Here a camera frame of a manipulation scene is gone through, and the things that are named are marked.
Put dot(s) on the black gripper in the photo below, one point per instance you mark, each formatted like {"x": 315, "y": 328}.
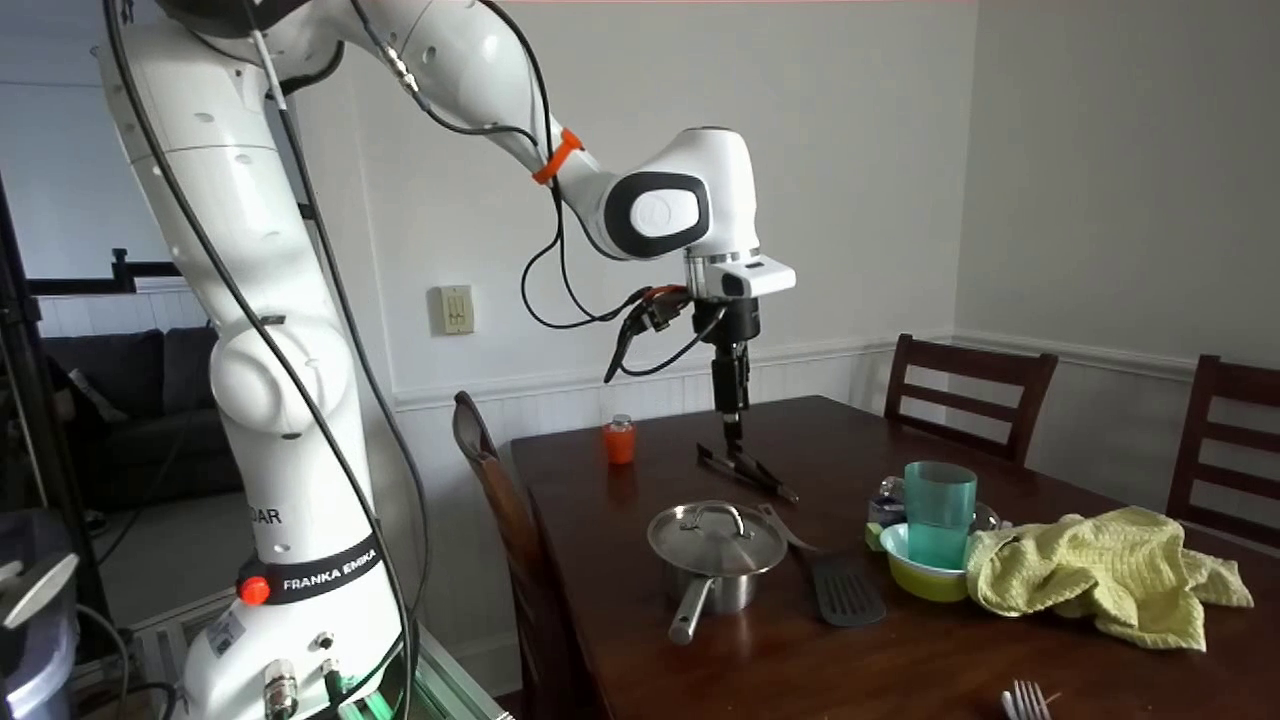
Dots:
{"x": 735, "y": 362}

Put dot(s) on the silver forks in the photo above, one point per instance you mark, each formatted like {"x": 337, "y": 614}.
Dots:
{"x": 1027, "y": 700}

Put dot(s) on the dark wooden slat-back chair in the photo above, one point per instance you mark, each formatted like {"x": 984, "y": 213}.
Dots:
{"x": 969, "y": 362}
{"x": 1233, "y": 387}

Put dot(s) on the grey round appliance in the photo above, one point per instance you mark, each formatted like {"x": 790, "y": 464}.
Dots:
{"x": 33, "y": 667}

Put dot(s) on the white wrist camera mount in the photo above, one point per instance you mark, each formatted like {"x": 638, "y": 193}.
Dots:
{"x": 747, "y": 279}

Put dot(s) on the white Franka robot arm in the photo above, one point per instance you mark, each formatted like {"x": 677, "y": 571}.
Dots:
{"x": 280, "y": 403}

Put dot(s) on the orange bottle with grey cap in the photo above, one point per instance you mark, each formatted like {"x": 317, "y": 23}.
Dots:
{"x": 617, "y": 442}

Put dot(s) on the silver pot lid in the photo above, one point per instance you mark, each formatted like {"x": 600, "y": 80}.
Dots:
{"x": 714, "y": 541}

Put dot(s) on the black metal stand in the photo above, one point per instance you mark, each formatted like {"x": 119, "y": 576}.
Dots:
{"x": 83, "y": 284}

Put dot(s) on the green bowl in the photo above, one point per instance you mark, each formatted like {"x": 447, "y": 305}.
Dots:
{"x": 923, "y": 576}

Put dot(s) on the dark wooden curved-back chair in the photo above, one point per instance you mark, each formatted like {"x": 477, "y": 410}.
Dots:
{"x": 515, "y": 534}

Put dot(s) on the yellow cloth towel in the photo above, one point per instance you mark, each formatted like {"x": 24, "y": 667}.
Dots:
{"x": 1122, "y": 575}

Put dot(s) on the beige wall outlet plate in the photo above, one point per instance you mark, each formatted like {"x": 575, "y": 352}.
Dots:
{"x": 451, "y": 309}

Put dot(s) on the teal plastic cup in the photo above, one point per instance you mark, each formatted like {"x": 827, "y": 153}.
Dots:
{"x": 942, "y": 513}

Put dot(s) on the dark couch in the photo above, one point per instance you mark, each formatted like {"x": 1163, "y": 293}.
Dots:
{"x": 132, "y": 425}

